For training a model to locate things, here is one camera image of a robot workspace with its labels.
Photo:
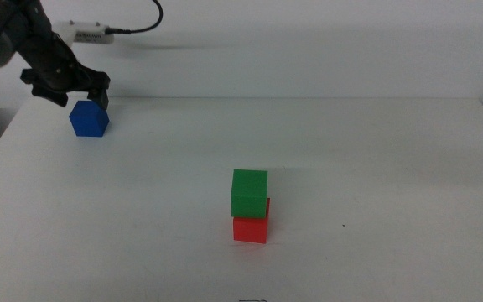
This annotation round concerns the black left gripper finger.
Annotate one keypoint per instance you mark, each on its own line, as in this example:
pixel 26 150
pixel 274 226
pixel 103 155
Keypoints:
pixel 100 98
pixel 53 95

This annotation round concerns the blue cube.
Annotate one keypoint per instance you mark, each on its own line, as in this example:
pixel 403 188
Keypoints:
pixel 88 121

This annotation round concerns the green cube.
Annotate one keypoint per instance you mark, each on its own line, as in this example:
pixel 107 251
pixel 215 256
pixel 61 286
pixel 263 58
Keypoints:
pixel 248 194

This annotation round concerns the red cube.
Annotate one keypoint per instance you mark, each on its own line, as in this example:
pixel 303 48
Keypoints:
pixel 250 230

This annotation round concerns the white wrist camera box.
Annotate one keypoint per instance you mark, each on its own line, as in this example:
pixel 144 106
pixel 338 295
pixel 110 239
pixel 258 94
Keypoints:
pixel 86 35

